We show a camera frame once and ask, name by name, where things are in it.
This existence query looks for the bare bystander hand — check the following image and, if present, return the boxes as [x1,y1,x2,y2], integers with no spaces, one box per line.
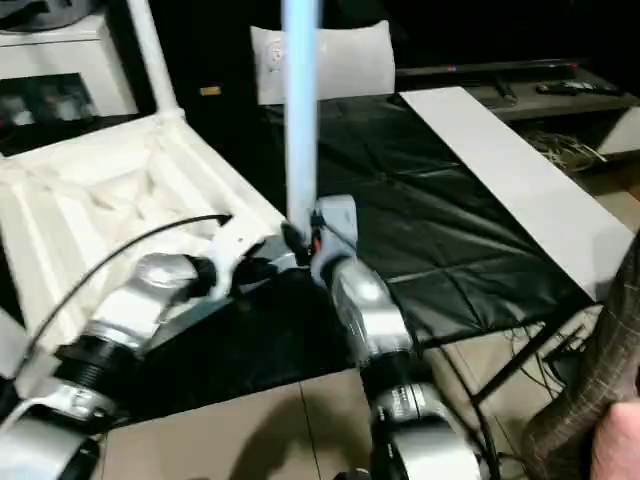
[591,401,640,480]

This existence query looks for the black work mat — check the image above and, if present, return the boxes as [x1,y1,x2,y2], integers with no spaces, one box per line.
[0,92,609,424]

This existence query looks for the white flat board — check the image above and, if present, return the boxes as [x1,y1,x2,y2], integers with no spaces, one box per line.
[398,84,635,305]

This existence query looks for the black tall cabinet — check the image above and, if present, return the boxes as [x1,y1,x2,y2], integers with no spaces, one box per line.
[106,0,262,137]

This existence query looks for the black tripod leg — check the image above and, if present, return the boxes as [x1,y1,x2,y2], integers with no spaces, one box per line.
[471,318,585,407]

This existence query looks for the black bar red light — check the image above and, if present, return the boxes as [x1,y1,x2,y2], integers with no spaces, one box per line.
[393,57,592,77]

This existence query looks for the black power adapter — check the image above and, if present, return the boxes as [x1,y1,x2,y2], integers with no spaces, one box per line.
[548,348,582,387]

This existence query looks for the white glass-door cabinet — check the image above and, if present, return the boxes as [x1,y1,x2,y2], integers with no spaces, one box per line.
[0,11,140,130]

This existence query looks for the black remote control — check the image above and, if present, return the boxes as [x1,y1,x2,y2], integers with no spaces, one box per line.
[536,78,620,98]

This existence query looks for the brown woven basket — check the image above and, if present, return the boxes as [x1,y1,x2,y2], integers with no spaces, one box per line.
[521,238,640,480]

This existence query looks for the white slanted panel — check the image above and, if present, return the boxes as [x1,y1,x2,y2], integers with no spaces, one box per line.
[596,106,640,162]

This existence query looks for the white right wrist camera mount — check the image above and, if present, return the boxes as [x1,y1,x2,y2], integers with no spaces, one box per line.
[308,194,362,290]

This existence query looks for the tangled pale cables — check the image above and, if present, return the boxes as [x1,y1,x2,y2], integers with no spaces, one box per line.
[523,131,607,172]

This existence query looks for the grey bag black handle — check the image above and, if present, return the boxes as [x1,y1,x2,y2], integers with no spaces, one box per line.
[0,0,90,32]

